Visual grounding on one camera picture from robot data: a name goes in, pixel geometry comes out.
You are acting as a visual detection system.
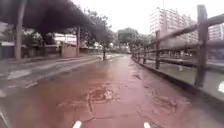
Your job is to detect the dark pole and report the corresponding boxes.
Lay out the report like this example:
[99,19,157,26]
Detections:
[102,44,107,62]

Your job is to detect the red stone-patterned path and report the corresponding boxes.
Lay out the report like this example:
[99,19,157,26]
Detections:
[0,54,224,128]

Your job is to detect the cluster of trees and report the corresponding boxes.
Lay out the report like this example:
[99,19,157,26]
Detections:
[116,27,156,49]

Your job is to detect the white building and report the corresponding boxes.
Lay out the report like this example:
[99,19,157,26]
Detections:
[53,32,78,46]

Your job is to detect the canal water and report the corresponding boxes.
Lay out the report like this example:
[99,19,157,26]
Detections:
[146,59,224,99]

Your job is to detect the robot's own part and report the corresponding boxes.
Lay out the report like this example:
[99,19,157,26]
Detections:
[143,121,152,128]
[72,120,83,128]

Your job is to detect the tall pale building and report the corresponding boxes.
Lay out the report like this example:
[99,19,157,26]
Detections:
[208,22,224,42]
[149,6,200,44]

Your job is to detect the grey asphalt road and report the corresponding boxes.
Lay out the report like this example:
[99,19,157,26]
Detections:
[0,54,113,99]

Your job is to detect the grey concrete kerb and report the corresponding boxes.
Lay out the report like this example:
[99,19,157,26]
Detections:
[131,57,224,113]

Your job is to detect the brown wooden railing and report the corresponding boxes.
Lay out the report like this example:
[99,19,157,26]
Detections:
[130,4,224,89]

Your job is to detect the row of trees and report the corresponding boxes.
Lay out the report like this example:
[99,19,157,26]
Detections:
[0,0,116,62]

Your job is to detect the grey building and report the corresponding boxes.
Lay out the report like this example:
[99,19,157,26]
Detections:
[0,21,17,60]

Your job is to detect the brown wall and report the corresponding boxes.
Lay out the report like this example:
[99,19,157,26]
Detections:
[59,44,78,59]

